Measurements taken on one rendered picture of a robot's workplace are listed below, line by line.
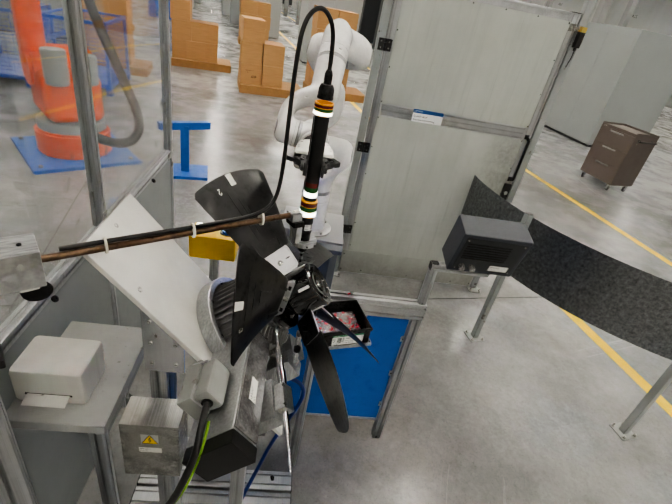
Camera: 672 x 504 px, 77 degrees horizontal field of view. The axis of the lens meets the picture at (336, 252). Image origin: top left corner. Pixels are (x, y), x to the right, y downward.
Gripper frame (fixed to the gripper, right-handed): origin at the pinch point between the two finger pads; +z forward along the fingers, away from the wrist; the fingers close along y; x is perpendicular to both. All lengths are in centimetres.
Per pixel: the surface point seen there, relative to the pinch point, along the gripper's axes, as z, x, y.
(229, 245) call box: -31, -44, 23
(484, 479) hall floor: -17, -149, -105
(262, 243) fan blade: 5.6, -19.4, 10.2
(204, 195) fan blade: 4.1, -9.1, 24.8
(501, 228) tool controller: -34, -25, -72
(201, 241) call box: -31, -44, 33
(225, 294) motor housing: 10.9, -32.5, 17.9
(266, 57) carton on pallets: -755, -78, 75
